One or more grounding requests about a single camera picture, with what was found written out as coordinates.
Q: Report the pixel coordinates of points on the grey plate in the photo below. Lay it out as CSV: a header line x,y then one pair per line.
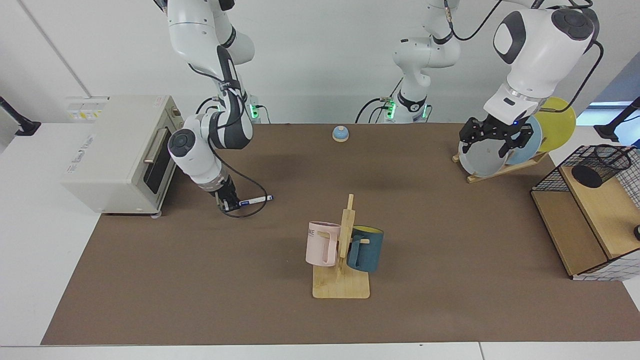
x,y
482,162

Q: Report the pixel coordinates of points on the yellow plate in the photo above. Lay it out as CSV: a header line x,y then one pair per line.
x,y
560,127

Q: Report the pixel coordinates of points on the black stand foot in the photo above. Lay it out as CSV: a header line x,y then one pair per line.
x,y
25,127
612,131

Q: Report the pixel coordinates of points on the pale toaster oven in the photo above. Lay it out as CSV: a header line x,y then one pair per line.
x,y
115,150

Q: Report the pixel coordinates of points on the dark teal cup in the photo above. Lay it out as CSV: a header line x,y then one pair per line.
x,y
370,250

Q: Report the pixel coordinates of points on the blue and white marker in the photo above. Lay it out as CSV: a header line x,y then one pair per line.
x,y
257,200

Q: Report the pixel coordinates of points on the wooden cup stand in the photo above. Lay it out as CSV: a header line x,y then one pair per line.
x,y
340,287

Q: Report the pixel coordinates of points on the pink cup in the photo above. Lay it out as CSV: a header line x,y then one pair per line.
x,y
317,245

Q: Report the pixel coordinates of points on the small blue round bell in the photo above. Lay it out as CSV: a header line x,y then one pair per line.
x,y
340,133

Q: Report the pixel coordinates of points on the wooden plate rack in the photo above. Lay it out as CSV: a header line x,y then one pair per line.
x,y
495,172

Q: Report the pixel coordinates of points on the brown table cloth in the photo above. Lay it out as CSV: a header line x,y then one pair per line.
x,y
250,280

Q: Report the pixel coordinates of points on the black mesh pen holder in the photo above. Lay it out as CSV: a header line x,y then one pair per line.
x,y
590,175

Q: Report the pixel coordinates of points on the light blue plate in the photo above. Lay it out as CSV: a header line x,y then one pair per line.
x,y
530,145

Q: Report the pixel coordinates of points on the white wall socket strip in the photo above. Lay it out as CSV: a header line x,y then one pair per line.
x,y
85,107

